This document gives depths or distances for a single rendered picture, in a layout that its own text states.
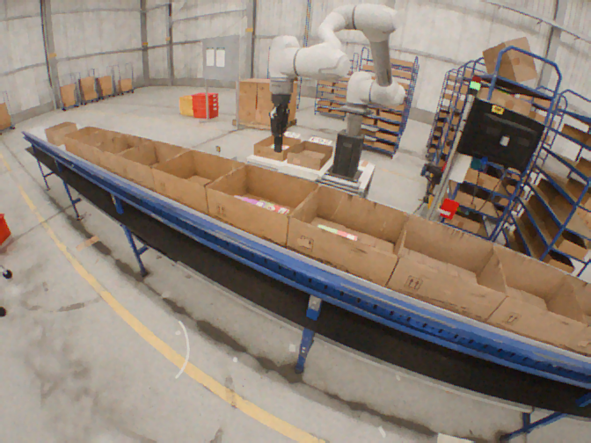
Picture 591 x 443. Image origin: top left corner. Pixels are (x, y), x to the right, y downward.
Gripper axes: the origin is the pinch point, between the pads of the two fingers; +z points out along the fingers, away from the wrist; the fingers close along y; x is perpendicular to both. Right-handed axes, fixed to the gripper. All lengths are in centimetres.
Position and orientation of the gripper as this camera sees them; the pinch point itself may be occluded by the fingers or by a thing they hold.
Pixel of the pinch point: (278, 143)
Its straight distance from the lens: 103.0
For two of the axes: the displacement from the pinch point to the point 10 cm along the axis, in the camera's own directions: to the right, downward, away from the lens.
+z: -0.8, 8.2, 5.7
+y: -4.6, 4.8, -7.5
